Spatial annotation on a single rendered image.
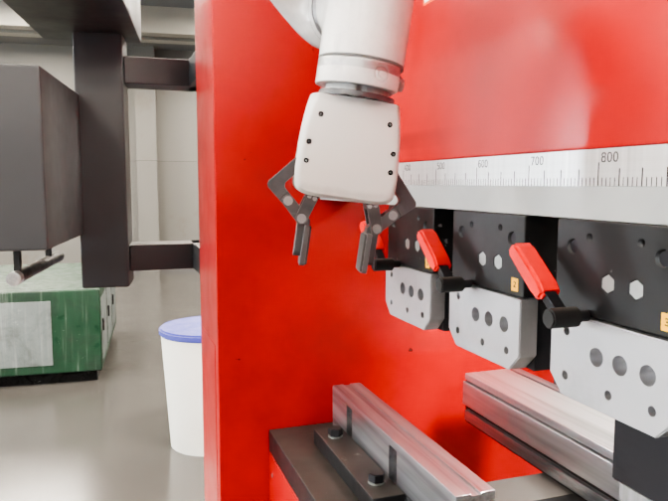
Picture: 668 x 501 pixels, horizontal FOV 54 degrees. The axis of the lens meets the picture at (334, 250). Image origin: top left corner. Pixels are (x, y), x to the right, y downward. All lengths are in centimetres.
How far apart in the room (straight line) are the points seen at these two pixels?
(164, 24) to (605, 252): 803
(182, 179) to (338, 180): 1028
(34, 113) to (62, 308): 351
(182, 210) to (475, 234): 1021
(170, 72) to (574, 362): 143
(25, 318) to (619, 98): 455
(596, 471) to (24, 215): 112
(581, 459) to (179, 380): 257
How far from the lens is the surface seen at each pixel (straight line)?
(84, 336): 488
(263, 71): 132
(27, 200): 142
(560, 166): 66
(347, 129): 64
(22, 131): 143
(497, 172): 74
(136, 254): 183
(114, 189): 181
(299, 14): 73
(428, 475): 98
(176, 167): 1090
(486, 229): 76
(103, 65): 183
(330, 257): 135
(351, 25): 64
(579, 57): 65
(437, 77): 88
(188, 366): 338
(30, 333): 492
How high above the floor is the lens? 137
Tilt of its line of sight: 6 degrees down
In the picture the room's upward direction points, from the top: straight up
